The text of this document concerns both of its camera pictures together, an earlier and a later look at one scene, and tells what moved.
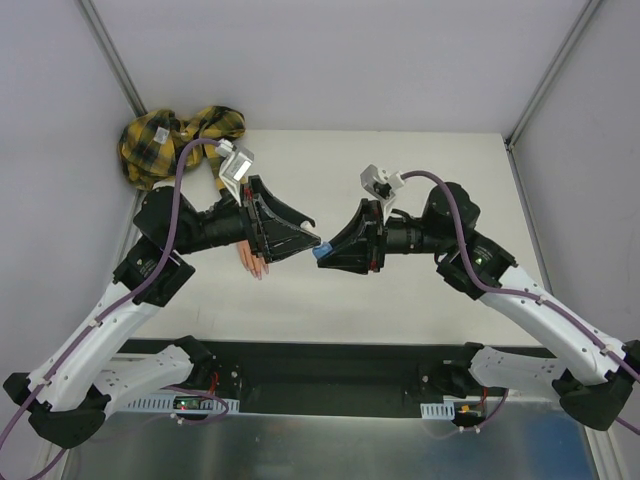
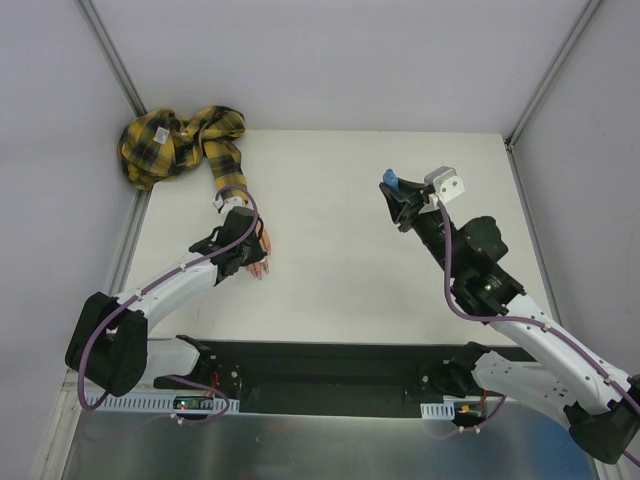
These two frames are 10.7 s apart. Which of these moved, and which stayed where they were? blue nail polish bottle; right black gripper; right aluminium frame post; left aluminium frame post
Moved: blue nail polish bottle; right black gripper
Stayed: right aluminium frame post; left aluminium frame post
